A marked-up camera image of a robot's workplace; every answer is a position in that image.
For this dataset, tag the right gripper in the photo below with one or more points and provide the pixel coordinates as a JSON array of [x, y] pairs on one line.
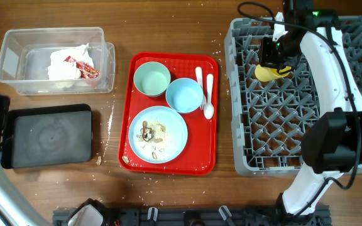
[[266, 57]]

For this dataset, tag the yellow plastic cup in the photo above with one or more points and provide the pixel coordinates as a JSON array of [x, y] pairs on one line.
[[265, 74]]

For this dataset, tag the white plastic fork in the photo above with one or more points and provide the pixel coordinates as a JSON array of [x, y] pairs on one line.
[[199, 77]]

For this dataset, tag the white plastic spoon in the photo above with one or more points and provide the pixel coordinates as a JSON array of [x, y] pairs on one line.
[[209, 108]]

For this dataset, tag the light blue bowl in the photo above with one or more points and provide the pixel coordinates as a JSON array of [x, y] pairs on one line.
[[184, 95]]

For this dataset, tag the green bowl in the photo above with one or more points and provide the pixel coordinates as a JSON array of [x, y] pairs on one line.
[[152, 79]]

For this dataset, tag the light blue plate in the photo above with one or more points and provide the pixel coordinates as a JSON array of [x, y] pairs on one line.
[[177, 133]]

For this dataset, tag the red snack wrapper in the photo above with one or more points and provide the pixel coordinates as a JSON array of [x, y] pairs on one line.
[[86, 71]]

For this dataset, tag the white napkin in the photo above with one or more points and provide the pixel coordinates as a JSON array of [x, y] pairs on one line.
[[63, 63]]

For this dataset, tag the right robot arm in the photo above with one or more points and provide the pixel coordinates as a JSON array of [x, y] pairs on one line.
[[333, 145]]

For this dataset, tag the grey dishwasher rack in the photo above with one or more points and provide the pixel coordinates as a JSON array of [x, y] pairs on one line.
[[270, 118]]

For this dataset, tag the clear plastic waste bin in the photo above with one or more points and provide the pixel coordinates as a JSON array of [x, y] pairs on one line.
[[26, 60]]

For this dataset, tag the red serving tray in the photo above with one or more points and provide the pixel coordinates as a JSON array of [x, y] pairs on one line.
[[199, 156]]

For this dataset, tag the food scraps on plate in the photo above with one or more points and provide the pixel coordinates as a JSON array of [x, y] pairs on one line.
[[152, 138]]

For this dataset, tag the nut shell on tray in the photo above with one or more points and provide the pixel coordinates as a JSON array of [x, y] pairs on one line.
[[125, 159]]

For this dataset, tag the nut shell on table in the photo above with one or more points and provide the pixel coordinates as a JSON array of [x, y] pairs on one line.
[[99, 160]]

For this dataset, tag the black plastic tray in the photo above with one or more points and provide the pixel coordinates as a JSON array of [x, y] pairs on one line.
[[47, 136]]

